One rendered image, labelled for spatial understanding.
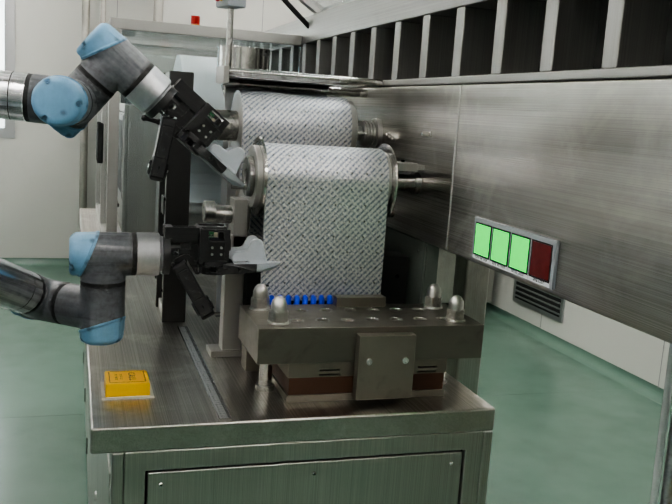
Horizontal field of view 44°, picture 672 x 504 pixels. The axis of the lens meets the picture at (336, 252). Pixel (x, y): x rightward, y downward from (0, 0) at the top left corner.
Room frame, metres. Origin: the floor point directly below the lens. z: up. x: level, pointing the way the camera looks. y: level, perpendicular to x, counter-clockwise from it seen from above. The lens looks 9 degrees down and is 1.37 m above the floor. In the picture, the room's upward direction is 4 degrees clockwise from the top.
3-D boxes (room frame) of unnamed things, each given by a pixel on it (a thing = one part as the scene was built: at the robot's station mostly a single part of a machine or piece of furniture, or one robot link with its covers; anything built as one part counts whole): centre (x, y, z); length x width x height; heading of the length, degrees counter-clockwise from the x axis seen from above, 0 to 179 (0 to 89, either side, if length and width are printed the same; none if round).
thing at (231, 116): (1.76, 0.26, 1.34); 0.06 x 0.06 x 0.06; 18
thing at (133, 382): (1.30, 0.33, 0.91); 0.07 x 0.07 x 0.02; 18
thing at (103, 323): (1.39, 0.41, 1.01); 0.11 x 0.08 x 0.11; 69
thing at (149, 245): (1.41, 0.32, 1.11); 0.08 x 0.05 x 0.08; 18
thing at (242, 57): (2.24, 0.28, 1.50); 0.14 x 0.14 x 0.06
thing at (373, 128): (1.85, -0.04, 1.34); 0.07 x 0.07 x 0.07; 18
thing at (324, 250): (1.51, 0.02, 1.11); 0.23 x 0.01 x 0.18; 108
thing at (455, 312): (1.41, -0.22, 1.05); 0.04 x 0.04 x 0.04
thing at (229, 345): (1.55, 0.21, 1.05); 0.06 x 0.05 x 0.31; 108
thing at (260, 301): (1.40, 0.13, 1.05); 0.04 x 0.04 x 0.04
